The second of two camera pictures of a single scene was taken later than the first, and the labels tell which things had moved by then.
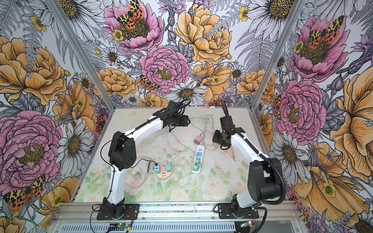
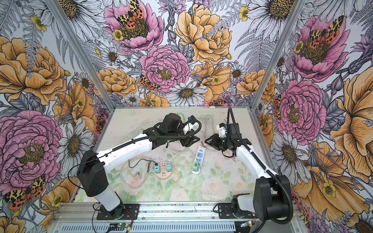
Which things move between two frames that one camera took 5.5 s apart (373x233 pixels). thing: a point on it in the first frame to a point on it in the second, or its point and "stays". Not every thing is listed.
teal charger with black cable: x=157 y=169 stays
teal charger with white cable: x=168 y=166 stays
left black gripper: x=183 y=122 to x=188 y=141
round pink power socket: x=163 y=174 stays
